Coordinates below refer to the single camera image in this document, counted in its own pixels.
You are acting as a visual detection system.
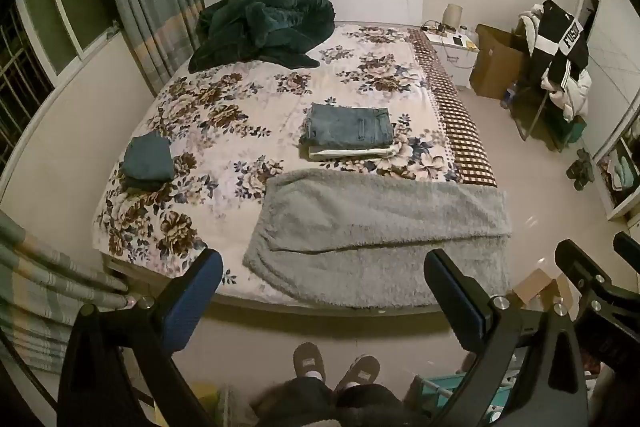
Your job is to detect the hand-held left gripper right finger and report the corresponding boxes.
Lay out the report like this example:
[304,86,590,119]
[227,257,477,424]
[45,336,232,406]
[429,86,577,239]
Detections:
[423,248,591,427]

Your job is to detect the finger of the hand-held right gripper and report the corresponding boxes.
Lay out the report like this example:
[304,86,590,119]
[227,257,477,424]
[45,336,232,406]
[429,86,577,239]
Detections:
[612,232,640,262]
[554,239,640,309]

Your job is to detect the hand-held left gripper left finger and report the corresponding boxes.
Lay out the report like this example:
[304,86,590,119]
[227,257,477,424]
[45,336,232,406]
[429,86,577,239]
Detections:
[57,248,224,427]

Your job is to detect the grey fluffy pants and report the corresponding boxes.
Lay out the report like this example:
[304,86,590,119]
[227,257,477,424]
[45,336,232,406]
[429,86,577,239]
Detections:
[242,168,513,308]

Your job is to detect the small cardboard box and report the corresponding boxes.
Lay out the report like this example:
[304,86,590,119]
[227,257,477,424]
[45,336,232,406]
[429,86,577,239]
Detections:
[512,268,576,313]

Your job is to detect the green slippers pair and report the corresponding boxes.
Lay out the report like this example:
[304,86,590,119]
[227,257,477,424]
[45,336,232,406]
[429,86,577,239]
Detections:
[566,148,596,191]

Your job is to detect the teal basket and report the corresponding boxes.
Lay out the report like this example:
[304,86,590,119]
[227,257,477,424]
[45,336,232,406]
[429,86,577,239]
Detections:
[405,372,511,427]

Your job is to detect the person's right slipper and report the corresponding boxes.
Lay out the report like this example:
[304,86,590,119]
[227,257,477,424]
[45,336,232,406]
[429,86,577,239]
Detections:
[334,354,381,393]

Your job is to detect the person's slipper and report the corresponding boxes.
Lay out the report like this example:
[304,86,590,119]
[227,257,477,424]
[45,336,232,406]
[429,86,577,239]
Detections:
[292,342,327,380]
[334,354,381,393]

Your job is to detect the green bin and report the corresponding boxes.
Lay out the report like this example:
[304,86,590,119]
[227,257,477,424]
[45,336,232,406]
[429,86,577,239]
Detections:
[545,112,587,146]

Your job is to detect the person's left slipper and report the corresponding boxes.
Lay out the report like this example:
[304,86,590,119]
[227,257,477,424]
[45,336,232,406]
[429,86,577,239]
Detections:
[292,342,327,380]

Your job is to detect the folded teal cloth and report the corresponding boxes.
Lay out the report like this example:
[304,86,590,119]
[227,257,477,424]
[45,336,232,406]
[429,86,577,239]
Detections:
[121,132,176,192]

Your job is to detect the white puffy jacket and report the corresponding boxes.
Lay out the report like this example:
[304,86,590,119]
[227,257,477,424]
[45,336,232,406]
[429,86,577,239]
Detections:
[517,4,591,122]

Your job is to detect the chair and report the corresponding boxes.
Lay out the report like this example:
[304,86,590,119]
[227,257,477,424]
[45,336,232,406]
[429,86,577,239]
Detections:
[515,72,576,152]

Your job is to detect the person's legs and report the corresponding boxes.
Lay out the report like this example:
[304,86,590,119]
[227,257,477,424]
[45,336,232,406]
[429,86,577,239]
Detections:
[250,374,426,427]

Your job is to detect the folded white garment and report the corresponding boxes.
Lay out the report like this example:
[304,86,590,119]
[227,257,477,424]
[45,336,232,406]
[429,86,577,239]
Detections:
[307,142,401,160]

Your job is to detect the white wardrobe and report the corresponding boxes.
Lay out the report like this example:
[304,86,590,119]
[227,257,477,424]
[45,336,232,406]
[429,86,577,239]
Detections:
[580,0,640,223]

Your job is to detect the bed with floral sheet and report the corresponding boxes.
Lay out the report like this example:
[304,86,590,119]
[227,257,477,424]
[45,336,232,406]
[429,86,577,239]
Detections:
[92,22,513,308]

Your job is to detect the folded blue jeans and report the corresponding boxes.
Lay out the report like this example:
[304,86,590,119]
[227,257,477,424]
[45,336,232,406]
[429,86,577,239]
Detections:
[299,103,396,148]

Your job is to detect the black and white jacket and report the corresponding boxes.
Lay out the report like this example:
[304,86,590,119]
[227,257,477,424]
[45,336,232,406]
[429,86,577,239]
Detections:
[527,0,591,92]

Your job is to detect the large cardboard box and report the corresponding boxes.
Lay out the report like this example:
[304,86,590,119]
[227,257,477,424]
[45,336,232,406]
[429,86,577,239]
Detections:
[469,24,533,102]

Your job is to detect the white nightstand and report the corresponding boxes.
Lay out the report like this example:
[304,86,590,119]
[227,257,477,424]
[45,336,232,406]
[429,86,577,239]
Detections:
[425,29,481,90]

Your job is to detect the beige table lamp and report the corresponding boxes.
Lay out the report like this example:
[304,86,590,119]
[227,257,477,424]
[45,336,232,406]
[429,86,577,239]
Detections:
[443,3,462,32]

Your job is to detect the dark green blanket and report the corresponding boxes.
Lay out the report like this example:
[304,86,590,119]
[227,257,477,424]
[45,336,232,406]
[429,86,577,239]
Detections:
[188,0,336,72]

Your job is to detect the window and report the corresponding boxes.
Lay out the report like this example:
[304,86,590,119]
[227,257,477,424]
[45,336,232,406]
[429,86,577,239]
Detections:
[0,0,121,142]

